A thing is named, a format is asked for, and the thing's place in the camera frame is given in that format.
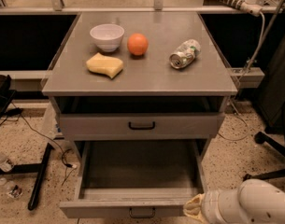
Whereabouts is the grey drawer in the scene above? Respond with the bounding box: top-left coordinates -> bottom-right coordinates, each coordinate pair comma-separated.
58,113 -> 224,141
60,140 -> 207,218

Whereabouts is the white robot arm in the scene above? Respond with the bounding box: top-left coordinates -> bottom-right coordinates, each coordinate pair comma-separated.
183,179 -> 285,224

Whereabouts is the grey top drawer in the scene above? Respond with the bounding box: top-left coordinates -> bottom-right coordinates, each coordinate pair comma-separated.
58,113 -> 224,141

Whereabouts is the grey drawer cabinet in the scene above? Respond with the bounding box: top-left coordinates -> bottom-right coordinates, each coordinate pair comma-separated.
43,12 -> 236,153

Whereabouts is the black office chair base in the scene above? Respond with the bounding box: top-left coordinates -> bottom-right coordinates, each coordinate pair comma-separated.
243,131 -> 285,182

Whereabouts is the crushed aluminium soda can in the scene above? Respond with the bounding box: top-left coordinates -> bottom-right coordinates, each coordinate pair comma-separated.
169,39 -> 201,69

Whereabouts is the yellow sponge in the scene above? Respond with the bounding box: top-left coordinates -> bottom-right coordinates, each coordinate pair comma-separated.
86,53 -> 123,79

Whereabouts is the orange fruit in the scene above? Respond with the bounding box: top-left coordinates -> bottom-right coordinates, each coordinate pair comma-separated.
127,34 -> 149,56

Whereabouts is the black stand base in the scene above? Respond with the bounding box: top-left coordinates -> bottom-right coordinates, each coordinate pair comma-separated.
0,142 -> 54,211

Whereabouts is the small plastic cup litter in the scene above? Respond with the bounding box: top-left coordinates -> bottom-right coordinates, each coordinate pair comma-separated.
0,177 -> 22,199

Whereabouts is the white ceramic bowl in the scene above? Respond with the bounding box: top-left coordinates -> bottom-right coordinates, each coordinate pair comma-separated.
90,23 -> 124,52

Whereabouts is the clear plastic bottle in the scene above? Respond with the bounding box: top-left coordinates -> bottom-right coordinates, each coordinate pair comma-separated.
0,152 -> 14,173

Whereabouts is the white power strip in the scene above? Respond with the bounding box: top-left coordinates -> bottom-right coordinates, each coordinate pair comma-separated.
218,0 -> 263,17

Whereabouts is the black floor cable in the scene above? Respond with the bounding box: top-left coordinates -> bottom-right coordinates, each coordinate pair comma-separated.
0,101 -> 78,186

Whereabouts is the white power cable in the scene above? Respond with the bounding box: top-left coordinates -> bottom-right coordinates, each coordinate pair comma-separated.
218,12 -> 266,142

